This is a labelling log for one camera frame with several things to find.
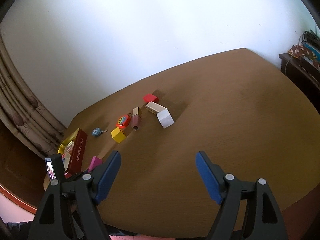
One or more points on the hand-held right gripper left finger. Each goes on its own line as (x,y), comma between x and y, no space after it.
(109,173)

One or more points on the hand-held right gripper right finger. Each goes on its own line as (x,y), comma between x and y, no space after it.
(207,175)

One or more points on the red and gold tin box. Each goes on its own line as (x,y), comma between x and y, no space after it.
(78,150)

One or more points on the silver ribbed lighter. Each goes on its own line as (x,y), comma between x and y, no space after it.
(155,107)

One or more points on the pink block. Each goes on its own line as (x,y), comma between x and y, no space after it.
(95,162)

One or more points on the yellow block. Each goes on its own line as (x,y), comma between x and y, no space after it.
(117,134)

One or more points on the small blue round tape measure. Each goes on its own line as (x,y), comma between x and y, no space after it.
(96,131)

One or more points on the orange round tape measure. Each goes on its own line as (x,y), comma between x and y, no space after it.
(122,121)

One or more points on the pink lip gloss gold cap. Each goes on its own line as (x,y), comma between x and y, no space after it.
(135,122)

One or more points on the white block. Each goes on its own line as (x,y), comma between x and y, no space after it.
(165,120)

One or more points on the beige patterned curtain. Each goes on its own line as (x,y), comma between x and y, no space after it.
(15,100)

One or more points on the red block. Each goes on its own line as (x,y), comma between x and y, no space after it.
(150,97)

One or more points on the dark wooden cabinet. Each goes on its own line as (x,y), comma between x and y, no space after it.
(300,73)

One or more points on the red floral patterned cloth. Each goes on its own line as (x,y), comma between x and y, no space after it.
(300,50)

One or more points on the light blue box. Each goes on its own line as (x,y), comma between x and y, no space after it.
(311,46)

